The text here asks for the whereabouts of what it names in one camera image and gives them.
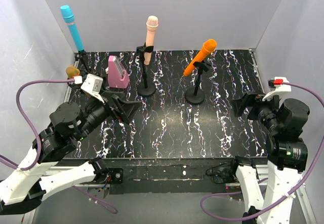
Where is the black round-base stand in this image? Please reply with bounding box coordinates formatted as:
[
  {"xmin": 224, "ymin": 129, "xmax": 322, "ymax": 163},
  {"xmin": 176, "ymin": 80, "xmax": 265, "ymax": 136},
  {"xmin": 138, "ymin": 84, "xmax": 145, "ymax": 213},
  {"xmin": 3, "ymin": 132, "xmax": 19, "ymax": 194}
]
[
  {"xmin": 136, "ymin": 44, "xmax": 156, "ymax": 98},
  {"xmin": 184, "ymin": 60, "xmax": 211, "ymax": 105}
]

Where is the gold microphone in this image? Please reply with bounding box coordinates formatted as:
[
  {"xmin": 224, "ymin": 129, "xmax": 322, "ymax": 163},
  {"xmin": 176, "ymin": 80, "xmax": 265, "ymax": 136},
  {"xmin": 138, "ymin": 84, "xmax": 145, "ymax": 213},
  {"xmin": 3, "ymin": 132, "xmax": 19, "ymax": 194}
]
[{"xmin": 65, "ymin": 66, "xmax": 80, "ymax": 79}]

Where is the orange microphone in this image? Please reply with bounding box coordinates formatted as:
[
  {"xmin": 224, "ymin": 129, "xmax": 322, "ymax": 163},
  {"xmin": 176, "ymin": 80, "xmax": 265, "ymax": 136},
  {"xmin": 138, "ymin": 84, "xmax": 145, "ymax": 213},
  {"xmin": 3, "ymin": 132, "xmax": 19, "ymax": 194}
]
[{"xmin": 183, "ymin": 39, "xmax": 217, "ymax": 76}]

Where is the cream pink microphone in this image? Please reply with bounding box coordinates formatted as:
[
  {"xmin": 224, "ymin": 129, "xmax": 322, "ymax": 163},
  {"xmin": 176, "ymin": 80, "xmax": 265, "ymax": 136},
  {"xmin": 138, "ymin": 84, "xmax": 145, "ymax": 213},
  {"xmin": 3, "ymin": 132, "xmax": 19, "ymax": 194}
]
[{"xmin": 144, "ymin": 15, "xmax": 158, "ymax": 65}]

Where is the blue microphone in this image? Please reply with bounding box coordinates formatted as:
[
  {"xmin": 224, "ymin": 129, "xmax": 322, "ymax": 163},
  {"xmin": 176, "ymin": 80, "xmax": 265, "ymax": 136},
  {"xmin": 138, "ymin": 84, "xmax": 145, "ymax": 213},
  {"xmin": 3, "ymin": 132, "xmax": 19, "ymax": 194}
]
[{"xmin": 60, "ymin": 5, "xmax": 84, "ymax": 52}]

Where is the black tripod stand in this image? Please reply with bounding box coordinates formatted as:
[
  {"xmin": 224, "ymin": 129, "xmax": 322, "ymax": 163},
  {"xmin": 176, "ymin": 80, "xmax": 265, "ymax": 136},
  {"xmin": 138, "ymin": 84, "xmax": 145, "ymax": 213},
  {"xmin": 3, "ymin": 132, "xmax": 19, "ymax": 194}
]
[{"xmin": 74, "ymin": 50, "xmax": 91, "ymax": 72}]

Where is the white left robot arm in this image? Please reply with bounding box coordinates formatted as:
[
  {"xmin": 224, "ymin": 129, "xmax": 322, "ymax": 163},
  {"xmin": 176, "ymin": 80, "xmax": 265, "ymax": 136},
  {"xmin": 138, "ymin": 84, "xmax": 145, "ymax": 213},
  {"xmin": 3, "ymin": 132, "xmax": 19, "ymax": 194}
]
[{"xmin": 1, "ymin": 91, "xmax": 142, "ymax": 215}]

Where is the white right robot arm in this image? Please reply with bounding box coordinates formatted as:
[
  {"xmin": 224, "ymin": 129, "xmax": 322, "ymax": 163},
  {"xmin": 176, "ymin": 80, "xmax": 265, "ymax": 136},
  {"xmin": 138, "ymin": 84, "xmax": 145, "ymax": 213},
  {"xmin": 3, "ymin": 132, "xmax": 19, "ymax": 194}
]
[{"xmin": 231, "ymin": 92, "xmax": 310, "ymax": 223}]

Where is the pink metronome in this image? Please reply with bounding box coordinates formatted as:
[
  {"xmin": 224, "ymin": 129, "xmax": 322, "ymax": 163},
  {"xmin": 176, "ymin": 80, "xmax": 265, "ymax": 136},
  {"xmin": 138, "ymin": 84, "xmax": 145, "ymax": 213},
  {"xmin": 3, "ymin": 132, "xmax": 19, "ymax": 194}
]
[{"xmin": 106, "ymin": 55, "xmax": 130, "ymax": 89}]

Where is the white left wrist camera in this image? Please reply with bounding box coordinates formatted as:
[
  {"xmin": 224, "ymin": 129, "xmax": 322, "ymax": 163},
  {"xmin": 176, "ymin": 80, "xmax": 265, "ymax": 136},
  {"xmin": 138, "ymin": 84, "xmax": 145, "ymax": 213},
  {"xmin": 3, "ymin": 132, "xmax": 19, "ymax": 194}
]
[{"xmin": 81, "ymin": 74, "xmax": 104, "ymax": 103}]

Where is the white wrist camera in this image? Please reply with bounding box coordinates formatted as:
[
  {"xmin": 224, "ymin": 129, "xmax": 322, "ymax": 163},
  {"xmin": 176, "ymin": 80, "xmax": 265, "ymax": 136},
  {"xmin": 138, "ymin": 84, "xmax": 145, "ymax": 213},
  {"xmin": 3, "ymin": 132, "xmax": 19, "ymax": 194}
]
[
  {"xmin": 262, "ymin": 77, "xmax": 292, "ymax": 102},
  {"xmin": 81, "ymin": 74, "xmax": 104, "ymax": 103}
]

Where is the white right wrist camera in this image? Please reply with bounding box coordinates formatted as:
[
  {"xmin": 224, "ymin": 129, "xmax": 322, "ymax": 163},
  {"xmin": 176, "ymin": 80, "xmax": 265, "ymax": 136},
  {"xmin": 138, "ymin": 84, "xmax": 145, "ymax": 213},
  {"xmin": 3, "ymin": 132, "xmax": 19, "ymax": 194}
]
[{"xmin": 262, "ymin": 77, "xmax": 292, "ymax": 102}]

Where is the black front mounting rail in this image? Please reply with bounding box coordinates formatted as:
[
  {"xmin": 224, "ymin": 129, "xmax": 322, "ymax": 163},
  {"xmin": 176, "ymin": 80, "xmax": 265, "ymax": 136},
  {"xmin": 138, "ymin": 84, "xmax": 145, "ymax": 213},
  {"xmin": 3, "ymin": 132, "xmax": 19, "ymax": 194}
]
[{"xmin": 88, "ymin": 158, "xmax": 239, "ymax": 195}]

